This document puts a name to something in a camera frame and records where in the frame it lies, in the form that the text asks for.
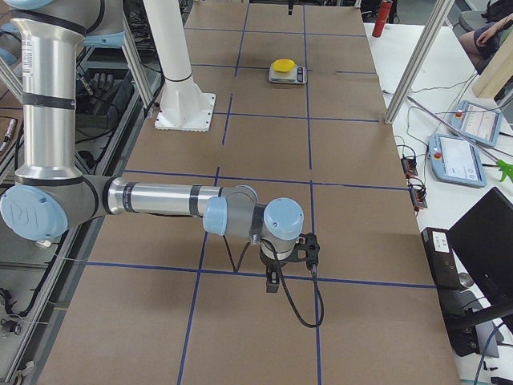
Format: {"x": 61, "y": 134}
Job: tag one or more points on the yellow mango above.
{"x": 282, "y": 66}

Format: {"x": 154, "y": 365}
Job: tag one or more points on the silver digital kitchen scale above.
{"x": 297, "y": 76}

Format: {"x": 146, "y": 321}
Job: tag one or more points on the red bottle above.
{"x": 382, "y": 17}

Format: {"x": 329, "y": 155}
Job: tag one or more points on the brown paper table cover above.
{"x": 299, "y": 114}

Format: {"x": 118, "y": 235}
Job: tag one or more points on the black box with label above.
{"x": 440, "y": 258}

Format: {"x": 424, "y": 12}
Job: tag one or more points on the right orange connector board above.
{"x": 417, "y": 190}

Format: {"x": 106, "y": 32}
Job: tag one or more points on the orange connector board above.
{"x": 409, "y": 165}
{"x": 417, "y": 190}

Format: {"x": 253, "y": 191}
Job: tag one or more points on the left orange connector board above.
{"x": 409, "y": 165}

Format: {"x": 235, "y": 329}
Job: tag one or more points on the seated person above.
{"x": 483, "y": 43}

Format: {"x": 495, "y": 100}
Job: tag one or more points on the near teach pendant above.
{"x": 455, "y": 161}

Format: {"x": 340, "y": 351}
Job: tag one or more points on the teach pendant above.
{"x": 479, "y": 123}
{"x": 455, "y": 161}

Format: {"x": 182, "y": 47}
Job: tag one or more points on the black monitor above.
{"x": 482, "y": 241}

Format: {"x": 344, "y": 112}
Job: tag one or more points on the far teach pendant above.
{"x": 479, "y": 123}

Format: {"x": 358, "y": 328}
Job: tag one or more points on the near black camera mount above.
{"x": 308, "y": 252}

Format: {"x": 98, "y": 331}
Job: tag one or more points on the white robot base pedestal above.
{"x": 183, "y": 106}

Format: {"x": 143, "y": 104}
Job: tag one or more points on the aluminium frame post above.
{"x": 421, "y": 50}

